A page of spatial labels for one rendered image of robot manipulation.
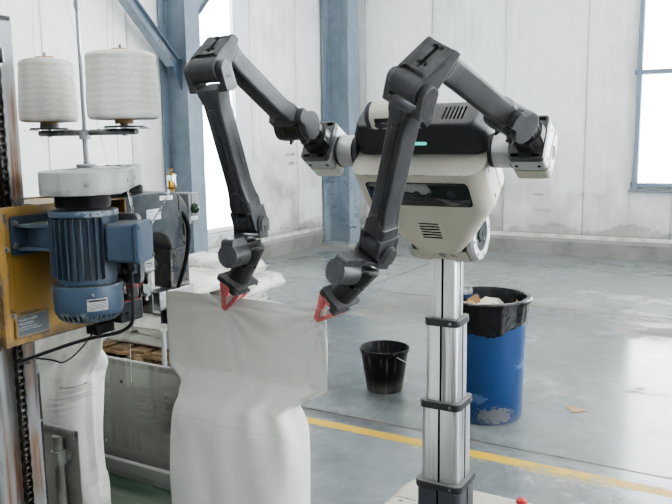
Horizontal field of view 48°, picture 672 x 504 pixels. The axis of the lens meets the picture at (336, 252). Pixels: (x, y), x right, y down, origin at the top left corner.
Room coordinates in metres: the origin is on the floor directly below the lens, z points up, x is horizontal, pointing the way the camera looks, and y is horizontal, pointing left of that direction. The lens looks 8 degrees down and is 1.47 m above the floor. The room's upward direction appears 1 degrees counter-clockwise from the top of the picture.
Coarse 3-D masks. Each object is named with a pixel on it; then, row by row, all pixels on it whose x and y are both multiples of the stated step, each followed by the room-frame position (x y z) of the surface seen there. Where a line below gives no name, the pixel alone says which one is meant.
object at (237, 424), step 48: (192, 336) 1.94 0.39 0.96; (240, 336) 1.87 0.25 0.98; (288, 336) 1.78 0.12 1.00; (192, 384) 1.91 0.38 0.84; (240, 384) 1.84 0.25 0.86; (288, 384) 1.78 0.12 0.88; (192, 432) 1.85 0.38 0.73; (240, 432) 1.77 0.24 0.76; (288, 432) 1.74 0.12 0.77; (192, 480) 1.84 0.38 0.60; (240, 480) 1.76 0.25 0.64; (288, 480) 1.74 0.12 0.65
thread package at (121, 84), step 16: (112, 48) 1.78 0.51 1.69; (96, 64) 1.72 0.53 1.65; (112, 64) 1.71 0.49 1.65; (128, 64) 1.72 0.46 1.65; (144, 64) 1.75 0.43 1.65; (96, 80) 1.72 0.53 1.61; (112, 80) 1.71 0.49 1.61; (128, 80) 1.72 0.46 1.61; (144, 80) 1.75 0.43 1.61; (96, 96) 1.72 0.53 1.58; (112, 96) 1.71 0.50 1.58; (128, 96) 1.72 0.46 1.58; (144, 96) 1.74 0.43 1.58; (96, 112) 1.72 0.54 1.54; (112, 112) 1.71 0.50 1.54; (128, 112) 1.72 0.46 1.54; (144, 112) 1.74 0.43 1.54
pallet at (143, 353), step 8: (104, 344) 4.87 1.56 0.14; (112, 344) 4.90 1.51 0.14; (120, 344) 4.87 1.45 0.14; (128, 344) 4.87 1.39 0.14; (136, 344) 4.89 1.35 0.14; (112, 352) 4.81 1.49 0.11; (120, 352) 4.78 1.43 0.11; (128, 352) 4.75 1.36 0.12; (136, 352) 4.72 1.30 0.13; (144, 352) 4.69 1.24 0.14; (152, 352) 4.68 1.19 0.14; (160, 352) 4.66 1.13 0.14; (136, 360) 4.72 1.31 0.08; (144, 360) 4.69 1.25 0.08; (152, 360) 4.76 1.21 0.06; (160, 360) 4.62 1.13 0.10; (168, 360) 4.59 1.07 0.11
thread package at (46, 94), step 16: (32, 64) 1.86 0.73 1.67; (48, 64) 1.87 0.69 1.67; (64, 64) 1.90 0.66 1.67; (32, 80) 1.86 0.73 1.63; (48, 80) 1.86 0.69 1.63; (64, 80) 1.89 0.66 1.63; (32, 96) 1.85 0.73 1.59; (48, 96) 1.86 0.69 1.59; (64, 96) 1.89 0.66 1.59; (32, 112) 1.85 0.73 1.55; (48, 112) 1.86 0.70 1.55; (64, 112) 1.88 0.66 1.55
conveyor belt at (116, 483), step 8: (112, 480) 2.33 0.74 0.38; (120, 480) 2.32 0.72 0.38; (128, 480) 2.32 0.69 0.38; (112, 488) 2.27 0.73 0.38; (120, 488) 2.27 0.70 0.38; (128, 488) 2.27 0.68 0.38; (136, 488) 2.27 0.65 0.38; (144, 488) 2.26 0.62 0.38; (152, 488) 2.26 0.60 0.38; (160, 488) 2.26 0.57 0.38; (112, 496) 2.21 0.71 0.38; (120, 496) 2.21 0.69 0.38; (128, 496) 2.21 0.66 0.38; (136, 496) 2.21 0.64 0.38; (144, 496) 2.21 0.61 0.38; (152, 496) 2.21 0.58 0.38; (160, 496) 2.21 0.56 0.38; (168, 496) 2.21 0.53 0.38
